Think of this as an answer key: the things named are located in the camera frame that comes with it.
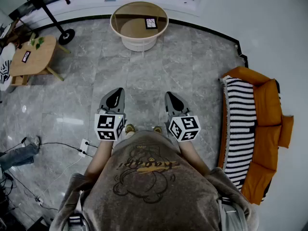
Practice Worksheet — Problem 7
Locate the white cable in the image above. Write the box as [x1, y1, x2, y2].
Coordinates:
[36, 155, 82, 201]

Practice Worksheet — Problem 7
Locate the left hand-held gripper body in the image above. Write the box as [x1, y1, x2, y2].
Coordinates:
[94, 107, 127, 142]

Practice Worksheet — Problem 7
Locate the green leaf sprig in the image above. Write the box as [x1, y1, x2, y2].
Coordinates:
[28, 37, 45, 50]

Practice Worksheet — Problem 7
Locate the black white striped blanket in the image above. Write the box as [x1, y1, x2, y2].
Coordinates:
[219, 75, 257, 190]

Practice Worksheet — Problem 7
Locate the black cable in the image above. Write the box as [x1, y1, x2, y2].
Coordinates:
[2, 142, 84, 155]

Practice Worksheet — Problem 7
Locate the black white patterned cushion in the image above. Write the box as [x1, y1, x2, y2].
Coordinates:
[0, 59, 12, 84]

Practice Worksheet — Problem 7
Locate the dark wooden chair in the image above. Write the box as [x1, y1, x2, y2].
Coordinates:
[0, 18, 37, 49]

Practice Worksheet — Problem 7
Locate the person's left forearm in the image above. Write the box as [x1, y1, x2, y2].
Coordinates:
[84, 140, 114, 178]

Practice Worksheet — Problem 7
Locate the wooden side table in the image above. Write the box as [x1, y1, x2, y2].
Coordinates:
[9, 35, 72, 86]

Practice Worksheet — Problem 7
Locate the white power strip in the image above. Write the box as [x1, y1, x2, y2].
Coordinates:
[78, 138, 90, 158]

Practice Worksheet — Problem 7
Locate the black framed picture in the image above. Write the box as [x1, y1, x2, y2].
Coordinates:
[144, 18, 158, 30]

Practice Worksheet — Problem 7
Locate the person's right forearm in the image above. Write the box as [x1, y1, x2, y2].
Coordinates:
[179, 141, 212, 177]

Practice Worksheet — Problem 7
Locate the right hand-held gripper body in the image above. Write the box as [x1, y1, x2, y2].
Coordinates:
[165, 111, 202, 143]

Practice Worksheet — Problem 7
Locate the black coat stand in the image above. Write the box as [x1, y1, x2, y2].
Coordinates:
[26, 0, 76, 45]

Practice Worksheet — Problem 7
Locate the orange sofa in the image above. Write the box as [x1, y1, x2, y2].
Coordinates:
[218, 66, 295, 205]

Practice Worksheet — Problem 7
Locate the person's brown printed t-shirt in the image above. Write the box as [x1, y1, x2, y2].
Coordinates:
[49, 130, 259, 231]

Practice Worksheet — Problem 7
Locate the round glass coffee table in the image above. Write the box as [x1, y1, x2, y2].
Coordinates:
[110, 1, 169, 52]

